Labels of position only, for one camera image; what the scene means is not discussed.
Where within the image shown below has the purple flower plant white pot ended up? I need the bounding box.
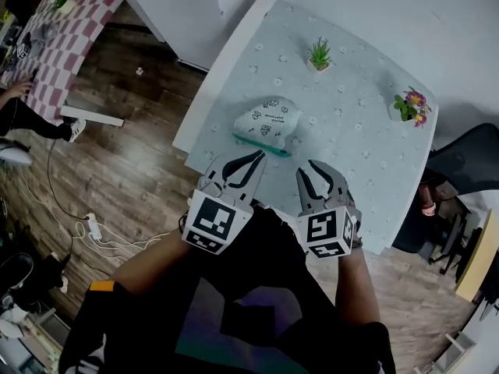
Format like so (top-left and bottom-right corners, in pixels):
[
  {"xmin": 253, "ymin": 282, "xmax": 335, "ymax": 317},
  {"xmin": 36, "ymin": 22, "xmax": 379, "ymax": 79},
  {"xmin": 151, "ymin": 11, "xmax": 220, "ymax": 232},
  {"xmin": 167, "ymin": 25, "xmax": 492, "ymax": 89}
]
[{"xmin": 388, "ymin": 85, "xmax": 434, "ymax": 129}]

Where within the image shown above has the pale blue floral tablecloth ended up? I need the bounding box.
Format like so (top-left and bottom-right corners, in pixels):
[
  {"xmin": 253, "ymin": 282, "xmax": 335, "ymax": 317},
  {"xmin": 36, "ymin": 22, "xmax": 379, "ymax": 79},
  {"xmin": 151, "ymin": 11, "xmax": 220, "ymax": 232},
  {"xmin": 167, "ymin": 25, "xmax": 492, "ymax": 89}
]
[{"xmin": 183, "ymin": 4, "xmax": 440, "ymax": 256}]

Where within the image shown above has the white rounded appliance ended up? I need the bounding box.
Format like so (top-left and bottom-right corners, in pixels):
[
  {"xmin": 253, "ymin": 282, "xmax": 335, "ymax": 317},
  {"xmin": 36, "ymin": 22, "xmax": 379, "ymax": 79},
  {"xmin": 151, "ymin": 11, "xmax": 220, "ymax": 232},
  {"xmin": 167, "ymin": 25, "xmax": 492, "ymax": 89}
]
[{"xmin": 0, "ymin": 137, "xmax": 34, "ymax": 168}]

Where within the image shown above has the white table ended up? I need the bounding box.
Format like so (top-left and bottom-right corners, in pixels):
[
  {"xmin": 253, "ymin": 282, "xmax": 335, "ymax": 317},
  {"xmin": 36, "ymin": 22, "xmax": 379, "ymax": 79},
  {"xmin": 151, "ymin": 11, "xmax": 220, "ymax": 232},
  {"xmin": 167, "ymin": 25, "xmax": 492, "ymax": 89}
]
[{"xmin": 172, "ymin": 0, "xmax": 441, "ymax": 256}]

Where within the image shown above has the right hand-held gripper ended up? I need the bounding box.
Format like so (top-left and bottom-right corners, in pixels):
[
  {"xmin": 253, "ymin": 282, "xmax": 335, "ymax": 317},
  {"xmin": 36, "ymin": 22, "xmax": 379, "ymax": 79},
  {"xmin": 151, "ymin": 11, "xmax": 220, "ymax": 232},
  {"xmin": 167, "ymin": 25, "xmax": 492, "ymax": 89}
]
[{"xmin": 295, "ymin": 159, "xmax": 363, "ymax": 259}]

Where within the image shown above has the black office chair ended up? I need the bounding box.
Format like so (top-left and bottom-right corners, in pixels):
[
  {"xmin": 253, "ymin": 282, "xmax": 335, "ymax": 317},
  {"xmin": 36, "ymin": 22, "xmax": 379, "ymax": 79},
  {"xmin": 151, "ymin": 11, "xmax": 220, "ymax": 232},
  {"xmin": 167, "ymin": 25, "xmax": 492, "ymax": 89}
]
[{"xmin": 391, "ymin": 122, "xmax": 499, "ymax": 277}]

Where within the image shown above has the white table crossbar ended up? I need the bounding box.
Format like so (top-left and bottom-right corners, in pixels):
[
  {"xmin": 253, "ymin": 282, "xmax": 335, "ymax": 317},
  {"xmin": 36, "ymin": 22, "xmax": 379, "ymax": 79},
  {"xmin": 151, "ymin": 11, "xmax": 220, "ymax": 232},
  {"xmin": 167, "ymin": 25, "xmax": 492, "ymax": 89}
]
[{"xmin": 59, "ymin": 104, "xmax": 126, "ymax": 128}]

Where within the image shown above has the small green succulent white pot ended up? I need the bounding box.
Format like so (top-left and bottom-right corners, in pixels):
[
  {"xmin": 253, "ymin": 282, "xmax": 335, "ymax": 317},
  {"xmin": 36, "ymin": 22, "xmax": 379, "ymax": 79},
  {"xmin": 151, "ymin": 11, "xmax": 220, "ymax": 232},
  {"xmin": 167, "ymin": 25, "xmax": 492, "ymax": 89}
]
[{"xmin": 306, "ymin": 36, "xmax": 333, "ymax": 73}]

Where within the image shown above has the brown bottle pink cap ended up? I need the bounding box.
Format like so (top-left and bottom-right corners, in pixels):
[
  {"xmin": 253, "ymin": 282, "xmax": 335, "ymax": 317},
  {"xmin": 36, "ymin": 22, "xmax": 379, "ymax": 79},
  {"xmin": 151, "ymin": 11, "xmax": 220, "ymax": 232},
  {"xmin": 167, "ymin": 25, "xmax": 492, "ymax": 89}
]
[{"xmin": 418, "ymin": 184, "xmax": 437, "ymax": 218}]

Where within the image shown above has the spare grey hand-held gripper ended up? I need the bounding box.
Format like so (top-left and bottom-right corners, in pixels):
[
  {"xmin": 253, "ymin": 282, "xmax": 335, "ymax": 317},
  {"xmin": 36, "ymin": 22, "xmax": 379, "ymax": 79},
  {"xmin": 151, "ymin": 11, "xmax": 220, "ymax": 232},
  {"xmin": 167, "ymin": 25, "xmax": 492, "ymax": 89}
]
[{"xmin": 14, "ymin": 31, "xmax": 44, "ymax": 61}]

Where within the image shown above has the person's black clothing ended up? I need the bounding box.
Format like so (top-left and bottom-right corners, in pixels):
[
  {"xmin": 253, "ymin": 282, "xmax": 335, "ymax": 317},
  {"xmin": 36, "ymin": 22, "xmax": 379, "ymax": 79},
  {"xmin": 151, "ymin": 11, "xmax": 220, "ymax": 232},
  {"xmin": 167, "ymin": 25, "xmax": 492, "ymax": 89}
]
[{"xmin": 57, "ymin": 203, "xmax": 399, "ymax": 374}]

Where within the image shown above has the black cable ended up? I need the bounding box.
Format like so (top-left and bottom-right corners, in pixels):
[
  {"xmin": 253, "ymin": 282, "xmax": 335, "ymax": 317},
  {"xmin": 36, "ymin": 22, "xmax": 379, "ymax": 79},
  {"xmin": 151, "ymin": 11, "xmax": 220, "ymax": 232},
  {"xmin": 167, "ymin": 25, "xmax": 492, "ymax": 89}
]
[{"xmin": 46, "ymin": 138, "xmax": 91, "ymax": 256}]

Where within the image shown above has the person's right forearm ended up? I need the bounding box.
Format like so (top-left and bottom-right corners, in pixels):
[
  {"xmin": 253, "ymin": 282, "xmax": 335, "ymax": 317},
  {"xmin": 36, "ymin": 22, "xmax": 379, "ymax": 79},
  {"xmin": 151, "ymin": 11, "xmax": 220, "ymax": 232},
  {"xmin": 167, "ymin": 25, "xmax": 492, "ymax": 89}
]
[{"xmin": 334, "ymin": 246, "xmax": 382, "ymax": 326}]

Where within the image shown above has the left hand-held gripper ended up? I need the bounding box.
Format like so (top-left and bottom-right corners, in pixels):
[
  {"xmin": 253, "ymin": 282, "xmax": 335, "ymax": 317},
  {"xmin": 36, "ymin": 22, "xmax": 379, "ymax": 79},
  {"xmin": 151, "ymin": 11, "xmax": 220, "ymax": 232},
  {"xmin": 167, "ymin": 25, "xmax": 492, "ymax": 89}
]
[{"xmin": 181, "ymin": 149, "xmax": 268, "ymax": 256}]

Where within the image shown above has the white power strip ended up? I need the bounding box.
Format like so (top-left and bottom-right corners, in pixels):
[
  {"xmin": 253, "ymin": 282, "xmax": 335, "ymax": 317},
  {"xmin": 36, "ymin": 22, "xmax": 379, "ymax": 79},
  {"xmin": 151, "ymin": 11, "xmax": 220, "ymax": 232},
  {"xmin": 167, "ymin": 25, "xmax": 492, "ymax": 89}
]
[{"xmin": 85, "ymin": 211, "xmax": 104, "ymax": 244}]

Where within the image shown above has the white cable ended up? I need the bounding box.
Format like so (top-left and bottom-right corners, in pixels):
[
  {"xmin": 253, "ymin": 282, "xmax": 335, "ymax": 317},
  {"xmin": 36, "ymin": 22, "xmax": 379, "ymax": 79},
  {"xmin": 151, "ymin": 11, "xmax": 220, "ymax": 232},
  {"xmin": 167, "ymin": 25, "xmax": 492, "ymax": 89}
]
[{"xmin": 15, "ymin": 169, "xmax": 172, "ymax": 259}]

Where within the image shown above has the red white checkered tablecloth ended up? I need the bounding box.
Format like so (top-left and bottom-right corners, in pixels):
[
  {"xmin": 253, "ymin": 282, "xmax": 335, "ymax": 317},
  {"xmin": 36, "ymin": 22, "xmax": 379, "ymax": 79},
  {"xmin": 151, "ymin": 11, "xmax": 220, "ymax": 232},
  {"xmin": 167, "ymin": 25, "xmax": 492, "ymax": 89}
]
[{"xmin": 0, "ymin": 0, "xmax": 131, "ymax": 127}]

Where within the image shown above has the black bag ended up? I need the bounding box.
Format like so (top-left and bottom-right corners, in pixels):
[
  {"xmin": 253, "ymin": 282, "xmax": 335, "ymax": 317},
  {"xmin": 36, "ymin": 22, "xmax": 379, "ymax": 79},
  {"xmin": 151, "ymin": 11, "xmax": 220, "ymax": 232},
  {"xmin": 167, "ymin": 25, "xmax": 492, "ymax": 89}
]
[{"xmin": 4, "ymin": 0, "xmax": 43, "ymax": 29}]

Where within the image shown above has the yellow wooden board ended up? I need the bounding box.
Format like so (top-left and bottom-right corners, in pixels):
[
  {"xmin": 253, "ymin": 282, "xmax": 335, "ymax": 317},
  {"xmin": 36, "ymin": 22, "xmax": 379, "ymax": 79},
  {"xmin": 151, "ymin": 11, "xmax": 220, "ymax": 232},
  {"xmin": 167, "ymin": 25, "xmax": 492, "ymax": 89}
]
[{"xmin": 453, "ymin": 207, "xmax": 499, "ymax": 304}]

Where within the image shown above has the person's left forearm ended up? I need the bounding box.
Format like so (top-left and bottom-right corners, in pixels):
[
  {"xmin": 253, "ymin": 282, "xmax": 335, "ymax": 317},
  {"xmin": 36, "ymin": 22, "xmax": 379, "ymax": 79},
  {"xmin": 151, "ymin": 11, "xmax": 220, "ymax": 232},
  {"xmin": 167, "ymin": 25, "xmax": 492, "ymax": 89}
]
[{"xmin": 110, "ymin": 228, "xmax": 196, "ymax": 292}]

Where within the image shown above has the white printed pouch teal zipper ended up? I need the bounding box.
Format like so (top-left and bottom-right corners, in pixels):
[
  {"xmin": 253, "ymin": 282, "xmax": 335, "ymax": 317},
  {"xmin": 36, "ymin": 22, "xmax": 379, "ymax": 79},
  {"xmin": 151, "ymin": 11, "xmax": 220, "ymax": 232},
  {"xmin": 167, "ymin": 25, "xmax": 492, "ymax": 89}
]
[{"xmin": 232, "ymin": 97, "xmax": 303, "ymax": 159}]

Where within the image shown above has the white shelf unit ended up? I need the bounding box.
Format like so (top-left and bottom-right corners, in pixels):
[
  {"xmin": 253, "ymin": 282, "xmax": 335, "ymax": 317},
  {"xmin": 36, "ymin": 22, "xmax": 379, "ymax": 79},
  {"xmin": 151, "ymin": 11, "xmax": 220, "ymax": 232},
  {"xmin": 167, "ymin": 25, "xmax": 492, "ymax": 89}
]
[{"xmin": 431, "ymin": 330, "xmax": 480, "ymax": 374}]

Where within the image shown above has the black floor equipment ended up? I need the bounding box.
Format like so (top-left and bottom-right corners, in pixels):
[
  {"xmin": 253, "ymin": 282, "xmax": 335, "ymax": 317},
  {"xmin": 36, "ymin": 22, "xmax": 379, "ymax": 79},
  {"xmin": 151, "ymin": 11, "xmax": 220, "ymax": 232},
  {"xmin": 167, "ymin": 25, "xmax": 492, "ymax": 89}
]
[{"xmin": 0, "ymin": 252, "xmax": 70, "ymax": 314}]

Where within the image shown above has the small green plant pale pot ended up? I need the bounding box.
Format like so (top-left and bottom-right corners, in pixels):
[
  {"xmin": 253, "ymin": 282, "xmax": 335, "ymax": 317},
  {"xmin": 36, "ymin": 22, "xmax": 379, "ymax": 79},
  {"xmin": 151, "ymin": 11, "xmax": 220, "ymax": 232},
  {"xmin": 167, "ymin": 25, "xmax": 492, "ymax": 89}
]
[{"xmin": 49, "ymin": 0, "xmax": 78, "ymax": 16}]

